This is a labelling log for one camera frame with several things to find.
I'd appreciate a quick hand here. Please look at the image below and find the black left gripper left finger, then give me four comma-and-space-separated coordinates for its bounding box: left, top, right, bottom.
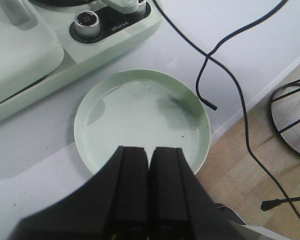
14, 146, 148, 240

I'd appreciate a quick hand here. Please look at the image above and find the right silver control knob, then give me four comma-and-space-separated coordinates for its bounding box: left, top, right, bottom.
136, 0, 147, 15

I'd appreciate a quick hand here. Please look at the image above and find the black wire stand on floor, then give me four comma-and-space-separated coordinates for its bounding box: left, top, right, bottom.
268, 79, 300, 157

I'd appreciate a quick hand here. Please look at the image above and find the black camera cable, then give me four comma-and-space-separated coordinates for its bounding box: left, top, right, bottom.
152, 0, 300, 226

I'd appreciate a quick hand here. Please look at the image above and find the black cable with plug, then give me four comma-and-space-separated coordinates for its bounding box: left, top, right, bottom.
261, 196, 300, 211

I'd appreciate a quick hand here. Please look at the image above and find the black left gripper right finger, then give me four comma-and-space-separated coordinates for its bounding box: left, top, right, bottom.
149, 147, 243, 240

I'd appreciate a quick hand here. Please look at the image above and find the mint green breakfast maker base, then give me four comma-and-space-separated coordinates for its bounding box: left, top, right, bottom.
0, 0, 162, 121

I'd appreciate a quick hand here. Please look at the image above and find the mint green round plate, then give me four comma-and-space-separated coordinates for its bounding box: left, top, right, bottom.
74, 69, 211, 174

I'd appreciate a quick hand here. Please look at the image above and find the left silver control knob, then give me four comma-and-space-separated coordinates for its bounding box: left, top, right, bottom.
74, 10, 101, 39

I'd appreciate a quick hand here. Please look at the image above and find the silver control knob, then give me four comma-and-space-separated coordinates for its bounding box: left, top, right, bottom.
136, 0, 147, 15
74, 10, 101, 39

